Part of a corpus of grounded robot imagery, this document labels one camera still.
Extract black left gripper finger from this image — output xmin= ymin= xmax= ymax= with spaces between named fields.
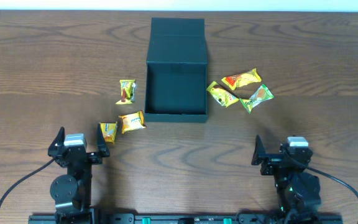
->
xmin=48 ymin=126 xmax=65 ymax=157
xmin=97 ymin=124 xmax=110 ymax=157

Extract yellow cheddar sandwich snack packet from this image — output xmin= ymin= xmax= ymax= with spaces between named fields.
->
xmin=100 ymin=122 xmax=117 ymax=144

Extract orange cracker snack packet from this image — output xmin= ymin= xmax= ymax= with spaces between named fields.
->
xmin=119 ymin=111 xmax=146 ymax=134

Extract green pandan cake snack packet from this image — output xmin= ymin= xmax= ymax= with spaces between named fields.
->
xmin=239 ymin=84 xmax=274 ymax=113

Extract yellow chocolate cake snack packet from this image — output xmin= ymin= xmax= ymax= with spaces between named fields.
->
xmin=206 ymin=81 xmax=239 ymax=108

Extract yellow chocolate wafer snack packet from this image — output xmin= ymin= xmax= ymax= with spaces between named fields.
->
xmin=116 ymin=80 xmax=136 ymax=105

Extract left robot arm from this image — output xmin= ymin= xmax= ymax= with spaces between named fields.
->
xmin=48 ymin=125 xmax=110 ymax=223

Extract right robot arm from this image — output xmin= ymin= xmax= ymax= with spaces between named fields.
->
xmin=251 ymin=136 xmax=321 ymax=223

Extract dark green open box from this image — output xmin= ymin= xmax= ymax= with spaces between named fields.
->
xmin=144 ymin=17 xmax=208 ymax=123

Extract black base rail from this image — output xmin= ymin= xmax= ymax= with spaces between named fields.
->
xmin=28 ymin=213 xmax=343 ymax=224

